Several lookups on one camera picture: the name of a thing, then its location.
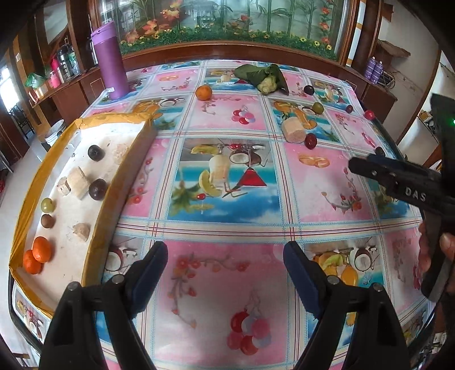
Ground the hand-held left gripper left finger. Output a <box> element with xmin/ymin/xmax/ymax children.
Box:
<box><xmin>37</xmin><ymin>241</ymin><xmax>169</xmax><ymax>370</ymax></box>

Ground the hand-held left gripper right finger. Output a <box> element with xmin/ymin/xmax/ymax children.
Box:
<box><xmin>283</xmin><ymin>241</ymin><xmax>409</xmax><ymax>370</ymax></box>

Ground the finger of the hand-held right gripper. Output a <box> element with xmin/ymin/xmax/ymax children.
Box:
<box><xmin>367</xmin><ymin>153</ymin><xmax>443</xmax><ymax>186</ymax></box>
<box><xmin>348</xmin><ymin>156</ymin><xmax>442</xmax><ymax>210</ymax></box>

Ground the white foam tray yellow tape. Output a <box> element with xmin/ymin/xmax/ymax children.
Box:
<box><xmin>9</xmin><ymin>112</ymin><xmax>157</xmax><ymax>315</ymax></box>

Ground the person's right hand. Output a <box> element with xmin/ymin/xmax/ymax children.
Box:
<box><xmin>417</xmin><ymin>222</ymin><xmax>455</xmax><ymax>275</ymax></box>

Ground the printed fruit tablecloth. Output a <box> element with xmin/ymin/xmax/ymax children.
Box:
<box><xmin>12</xmin><ymin>60</ymin><xmax>436</xmax><ymax>370</ymax></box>

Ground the cardboard piece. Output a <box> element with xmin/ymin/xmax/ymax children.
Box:
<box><xmin>377</xmin><ymin>39</ymin><xmax>411</xmax><ymax>59</ymax></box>

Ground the beige bread block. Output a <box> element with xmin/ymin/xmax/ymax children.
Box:
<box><xmin>282</xmin><ymin>117</ymin><xmax>307</xmax><ymax>142</ymax></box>

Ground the white rolled board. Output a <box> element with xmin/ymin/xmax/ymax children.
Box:
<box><xmin>346</xmin><ymin>0</ymin><xmax>365</xmax><ymax>66</ymax></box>

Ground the leaf-wrapped cauliflower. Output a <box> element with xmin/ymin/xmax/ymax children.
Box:
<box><xmin>233</xmin><ymin>64</ymin><xmax>289</xmax><ymax>96</ymax></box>

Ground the white bucket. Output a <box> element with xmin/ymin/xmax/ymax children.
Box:
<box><xmin>44</xmin><ymin>119</ymin><xmax>66</xmax><ymax>143</ymax></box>

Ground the wooden chair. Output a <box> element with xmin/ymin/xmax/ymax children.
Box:
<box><xmin>11</xmin><ymin>105</ymin><xmax>34</xmax><ymax>139</ymax></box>

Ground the wooden shelf cabinet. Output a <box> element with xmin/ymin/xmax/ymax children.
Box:
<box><xmin>11</xmin><ymin>0</ymin><xmax>107</xmax><ymax>150</ymax></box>

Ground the purple thermos bottle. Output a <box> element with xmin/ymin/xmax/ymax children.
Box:
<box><xmin>90</xmin><ymin>20</ymin><xmax>130</xmax><ymax>101</ymax></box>

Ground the green bag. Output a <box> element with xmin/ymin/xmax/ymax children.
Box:
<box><xmin>24</xmin><ymin>72</ymin><xmax>47</xmax><ymax>89</ymax></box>

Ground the green bottle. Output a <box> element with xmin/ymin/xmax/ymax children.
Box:
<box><xmin>69</xmin><ymin>46</ymin><xmax>82</xmax><ymax>76</ymax></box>

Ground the steel thermos flask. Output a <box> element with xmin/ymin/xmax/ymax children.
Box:
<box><xmin>57</xmin><ymin>46</ymin><xmax>73</xmax><ymax>82</ymax></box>

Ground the bamboo flower glass panel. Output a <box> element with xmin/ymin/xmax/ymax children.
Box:
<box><xmin>96</xmin><ymin>0</ymin><xmax>352</xmax><ymax>61</ymax></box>

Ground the dark thermos flask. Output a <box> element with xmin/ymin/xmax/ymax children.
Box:
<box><xmin>85</xmin><ymin>37</ymin><xmax>99</xmax><ymax>68</ymax></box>

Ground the wire basket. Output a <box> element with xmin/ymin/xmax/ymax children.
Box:
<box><xmin>379</xmin><ymin>70</ymin><xmax>397</xmax><ymax>89</ymax></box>

